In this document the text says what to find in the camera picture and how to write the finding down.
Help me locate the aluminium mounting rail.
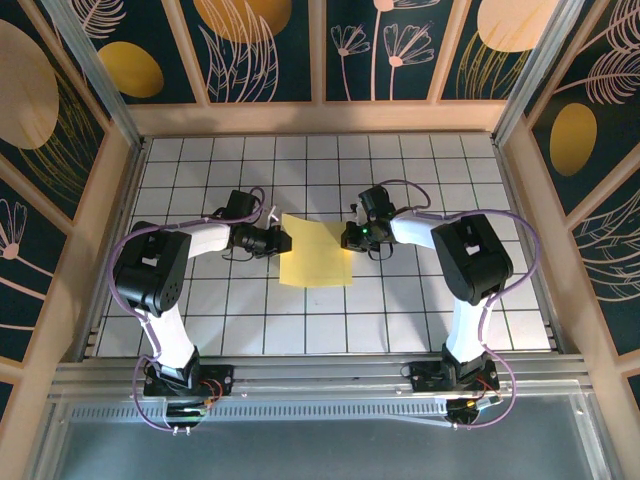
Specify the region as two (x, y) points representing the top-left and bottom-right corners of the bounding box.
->
(49, 353), (599, 401)

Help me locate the slotted grey cable duct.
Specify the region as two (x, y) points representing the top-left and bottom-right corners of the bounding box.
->
(69, 398), (451, 422)

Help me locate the small wired circuit board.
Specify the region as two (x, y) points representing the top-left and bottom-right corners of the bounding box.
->
(164, 394), (224, 419)
(442, 392), (504, 419)

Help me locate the aluminium corner post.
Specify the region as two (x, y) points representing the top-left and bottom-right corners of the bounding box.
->
(492, 0), (586, 144)
(38, 0), (147, 151)

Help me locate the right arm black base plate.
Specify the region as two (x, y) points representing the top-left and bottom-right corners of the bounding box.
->
(408, 360), (500, 394)

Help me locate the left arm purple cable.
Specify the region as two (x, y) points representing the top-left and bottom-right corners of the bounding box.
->
(108, 185), (267, 432)

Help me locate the yellow paper sheet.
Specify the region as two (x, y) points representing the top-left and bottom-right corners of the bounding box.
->
(278, 213), (356, 289)

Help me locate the aluminium side rail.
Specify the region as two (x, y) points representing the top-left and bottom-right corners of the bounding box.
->
(492, 137), (569, 354)
(74, 139), (149, 361)

